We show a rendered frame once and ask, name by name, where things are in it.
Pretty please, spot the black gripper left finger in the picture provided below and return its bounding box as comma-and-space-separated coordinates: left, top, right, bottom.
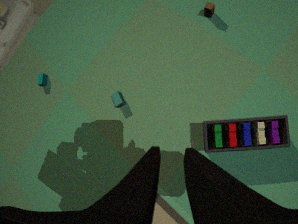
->
0, 147, 161, 224

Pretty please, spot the tan shallow rectangular tray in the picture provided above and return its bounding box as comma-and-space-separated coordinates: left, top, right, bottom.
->
153, 193, 188, 224

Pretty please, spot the dark grey fuse block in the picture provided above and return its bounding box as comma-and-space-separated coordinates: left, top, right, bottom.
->
204, 116, 290, 153

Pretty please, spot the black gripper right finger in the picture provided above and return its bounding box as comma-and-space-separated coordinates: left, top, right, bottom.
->
184, 148, 298, 224

